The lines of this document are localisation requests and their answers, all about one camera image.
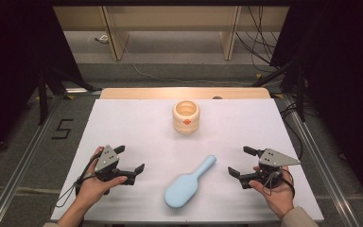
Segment black curtain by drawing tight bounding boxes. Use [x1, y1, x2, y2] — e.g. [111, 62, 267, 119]
[0, 0, 86, 165]
[268, 0, 363, 216]

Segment light blue hairbrush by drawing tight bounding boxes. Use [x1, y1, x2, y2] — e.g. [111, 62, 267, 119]
[164, 154, 217, 210]

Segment left hand-held gripper black cable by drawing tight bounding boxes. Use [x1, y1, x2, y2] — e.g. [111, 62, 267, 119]
[55, 150, 106, 209]

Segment white table cover board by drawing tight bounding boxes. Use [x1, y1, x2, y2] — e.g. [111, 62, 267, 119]
[50, 98, 325, 223]

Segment bundle of black cables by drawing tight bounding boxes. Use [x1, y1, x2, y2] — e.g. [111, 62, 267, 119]
[235, 5, 285, 74]

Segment cream ribbed cup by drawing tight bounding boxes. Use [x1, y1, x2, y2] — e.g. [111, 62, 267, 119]
[172, 99, 201, 135]

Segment black floor cable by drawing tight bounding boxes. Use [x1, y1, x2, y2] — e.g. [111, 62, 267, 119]
[280, 102, 320, 161]

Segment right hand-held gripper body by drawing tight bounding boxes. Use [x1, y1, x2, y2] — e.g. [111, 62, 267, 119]
[250, 148, 302, 190]

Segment aluminium floor rail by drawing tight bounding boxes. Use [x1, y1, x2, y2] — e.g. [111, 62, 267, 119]
[0, 94, 64, 227]
[282, 94, 360, 227]

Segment black tripod stand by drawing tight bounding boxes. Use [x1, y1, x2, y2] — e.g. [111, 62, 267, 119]
[37, 62, 103, 127]

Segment hand-held gripper black cable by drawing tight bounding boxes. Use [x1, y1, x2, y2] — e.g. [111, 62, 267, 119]
[55, 150, 106, 209]
[262, 168, 297, 199]

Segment person's right hand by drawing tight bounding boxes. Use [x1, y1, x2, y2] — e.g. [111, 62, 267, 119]
[249, 167, 296, 220]

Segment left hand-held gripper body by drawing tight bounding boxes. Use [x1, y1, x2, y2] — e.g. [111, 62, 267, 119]
[94, 145, 130, 183]

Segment black metal stand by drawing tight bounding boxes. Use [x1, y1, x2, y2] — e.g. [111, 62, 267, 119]
[251, 56, 306, 123]

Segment beige wooden desk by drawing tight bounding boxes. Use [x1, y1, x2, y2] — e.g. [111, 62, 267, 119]
[52, 5, 290, 61]

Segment person's left hand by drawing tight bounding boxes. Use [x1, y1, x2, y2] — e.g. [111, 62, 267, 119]
[75, 146, 129, 209]

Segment right hand-held gripper black cable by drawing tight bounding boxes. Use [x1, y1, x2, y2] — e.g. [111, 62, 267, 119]
[262, 168, 297, 199]

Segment wooden table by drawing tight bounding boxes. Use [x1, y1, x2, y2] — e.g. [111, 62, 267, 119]
[99, 87, 271, 100]

